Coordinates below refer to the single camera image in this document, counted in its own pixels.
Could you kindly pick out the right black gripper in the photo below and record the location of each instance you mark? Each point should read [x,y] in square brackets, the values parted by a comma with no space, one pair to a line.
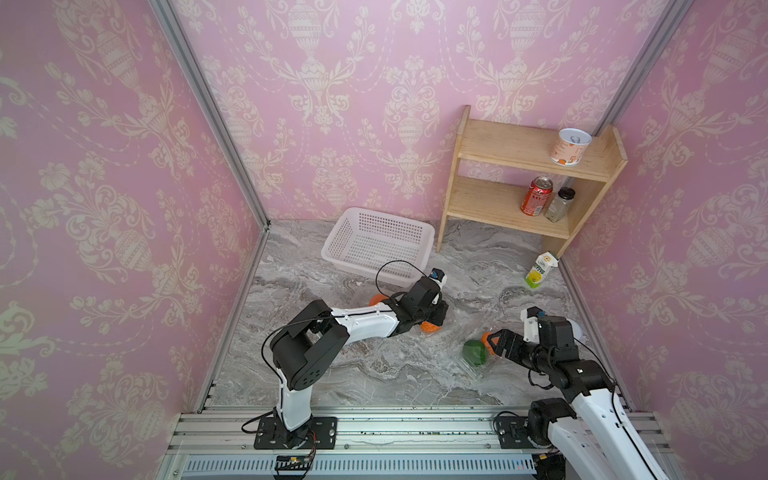
[515,345]

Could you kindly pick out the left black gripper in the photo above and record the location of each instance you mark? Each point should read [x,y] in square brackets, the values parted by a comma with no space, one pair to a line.
[442,308]

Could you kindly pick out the orange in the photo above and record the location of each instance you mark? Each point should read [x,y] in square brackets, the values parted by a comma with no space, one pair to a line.
[429,328]
[378,299]
[486,343]

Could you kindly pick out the green fruit container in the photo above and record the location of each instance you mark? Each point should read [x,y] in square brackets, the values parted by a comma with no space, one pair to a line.
[474,353]

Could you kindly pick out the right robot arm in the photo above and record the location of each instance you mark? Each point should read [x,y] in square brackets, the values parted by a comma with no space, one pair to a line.
[587,424]

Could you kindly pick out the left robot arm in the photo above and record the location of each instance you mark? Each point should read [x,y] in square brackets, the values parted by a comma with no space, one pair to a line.
[304,349]

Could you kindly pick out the white plastic basket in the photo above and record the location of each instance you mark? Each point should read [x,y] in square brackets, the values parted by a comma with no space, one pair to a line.
[392,249]

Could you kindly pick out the yellow tin can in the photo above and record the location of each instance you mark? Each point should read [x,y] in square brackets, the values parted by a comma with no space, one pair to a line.
[577,330]

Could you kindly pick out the lemon drink carton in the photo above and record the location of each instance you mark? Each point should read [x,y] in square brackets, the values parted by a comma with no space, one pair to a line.
[543,265]

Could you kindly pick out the wooden two-tier shelf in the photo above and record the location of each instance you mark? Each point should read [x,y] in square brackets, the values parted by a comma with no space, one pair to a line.
[526,149]

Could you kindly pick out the glass jar black lid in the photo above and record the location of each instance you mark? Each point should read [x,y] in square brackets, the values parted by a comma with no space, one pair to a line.
[560,204]

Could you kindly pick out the red soda can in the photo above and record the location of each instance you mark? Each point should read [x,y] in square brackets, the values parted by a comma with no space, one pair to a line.
[538,194]

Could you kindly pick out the white orange paper cup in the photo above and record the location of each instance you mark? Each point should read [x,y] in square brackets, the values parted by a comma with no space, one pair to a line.
[570,146]

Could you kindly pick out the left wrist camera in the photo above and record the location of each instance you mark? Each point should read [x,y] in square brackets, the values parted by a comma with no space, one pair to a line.
[438,276]

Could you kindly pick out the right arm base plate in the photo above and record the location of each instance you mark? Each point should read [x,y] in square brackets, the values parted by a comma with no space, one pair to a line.
[512,432]

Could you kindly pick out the aluminium rail frame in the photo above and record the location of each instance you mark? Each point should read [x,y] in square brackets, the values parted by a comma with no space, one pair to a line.
[432,442]

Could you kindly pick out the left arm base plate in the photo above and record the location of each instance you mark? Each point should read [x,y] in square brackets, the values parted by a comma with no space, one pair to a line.
[316,433]

